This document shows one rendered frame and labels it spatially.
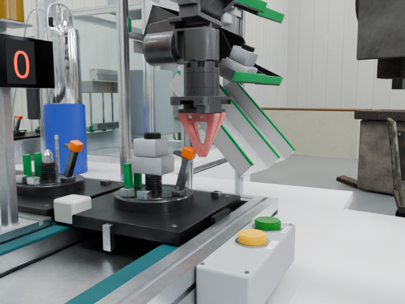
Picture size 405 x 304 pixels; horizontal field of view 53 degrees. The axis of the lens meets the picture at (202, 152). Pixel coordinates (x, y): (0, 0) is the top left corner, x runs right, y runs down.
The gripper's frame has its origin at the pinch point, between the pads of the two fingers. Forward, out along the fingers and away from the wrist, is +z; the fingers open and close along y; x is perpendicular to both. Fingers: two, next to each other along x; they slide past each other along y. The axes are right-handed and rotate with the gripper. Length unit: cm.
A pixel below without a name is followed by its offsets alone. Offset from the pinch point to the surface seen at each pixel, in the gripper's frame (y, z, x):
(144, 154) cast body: 2.5, 0.5, -9.9
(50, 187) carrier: 4.9, 7.6, -29.9
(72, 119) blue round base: -57, -1, -82
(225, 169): -143, 31, -57
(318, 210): -47, 21, 11
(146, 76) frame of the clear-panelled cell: -86, -18, -68
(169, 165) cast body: 0.1, 2.7, -6.4
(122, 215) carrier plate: 9.1, 9.5, -10.0
